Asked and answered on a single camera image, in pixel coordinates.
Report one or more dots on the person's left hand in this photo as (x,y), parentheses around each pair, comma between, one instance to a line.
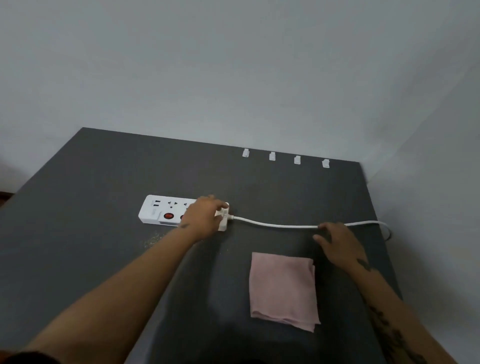
(200,219)

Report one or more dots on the person's left fingers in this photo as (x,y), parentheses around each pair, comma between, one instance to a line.
(215,202)

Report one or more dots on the person's right forearm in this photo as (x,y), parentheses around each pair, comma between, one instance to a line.
(393,318)

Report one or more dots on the pink folded cloth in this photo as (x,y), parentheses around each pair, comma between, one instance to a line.
(282,290)

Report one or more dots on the person's right hand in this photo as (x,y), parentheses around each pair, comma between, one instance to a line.
(343,245)

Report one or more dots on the person's left forearm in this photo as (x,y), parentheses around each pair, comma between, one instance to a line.
(123,292)

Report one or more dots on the black sleeve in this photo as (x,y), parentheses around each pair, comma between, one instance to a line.
(26,358)

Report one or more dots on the white power strip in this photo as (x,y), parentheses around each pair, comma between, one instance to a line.
(157,212)

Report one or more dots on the person's right thumb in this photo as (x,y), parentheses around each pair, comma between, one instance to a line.
(320,239)

